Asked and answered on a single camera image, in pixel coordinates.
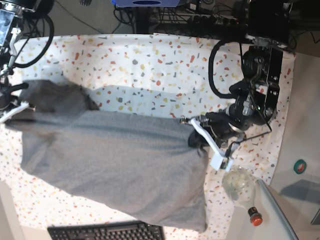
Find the green tape roll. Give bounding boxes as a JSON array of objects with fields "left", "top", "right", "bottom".
[{"left": 293, "top": 159, "right": 307, "bottom": 175}]

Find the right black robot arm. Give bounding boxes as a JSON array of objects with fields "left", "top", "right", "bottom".
[{"left": 0, "top": 0, "right": 55, "bottom": 111}]

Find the grey t-shirt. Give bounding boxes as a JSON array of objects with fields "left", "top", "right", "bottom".
[{"left": 5, "top": 80, "right": 208, "bottom": 233}]

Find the blue box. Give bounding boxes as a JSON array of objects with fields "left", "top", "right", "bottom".
[{"left": 111, "top": 0, "right": 188, "bottom": 8}]

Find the clear bottle with orange cap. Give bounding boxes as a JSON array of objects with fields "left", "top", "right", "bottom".
[{"left": 222, "top": 166, "right": 263, "bottom": 227}]

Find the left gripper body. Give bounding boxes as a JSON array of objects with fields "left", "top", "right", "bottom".
[{"left": 179, "top": 112, "right": 246, "bottom": 149}]

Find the grey metal rail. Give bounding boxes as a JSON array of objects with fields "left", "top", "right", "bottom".
[{"left": 257, "top": 179, "right": 299, "bottom": 240}]

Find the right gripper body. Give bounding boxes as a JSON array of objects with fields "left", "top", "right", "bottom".
[{"left": 0, "top": 82, "right": 29, "bottom": 110}]

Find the black computer keyboard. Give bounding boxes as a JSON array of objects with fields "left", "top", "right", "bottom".
[{"left": 47, "top": 221, "right": 165, "bottom": 240}]

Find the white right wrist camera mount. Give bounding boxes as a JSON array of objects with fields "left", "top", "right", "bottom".
[{"left": 0, "top": 101, "right": 30, "bottom": 124}]

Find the black power strip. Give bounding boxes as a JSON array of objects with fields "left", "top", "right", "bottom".
[{"left": 187, "top": 14, "right": 240, "bottom": 26}]

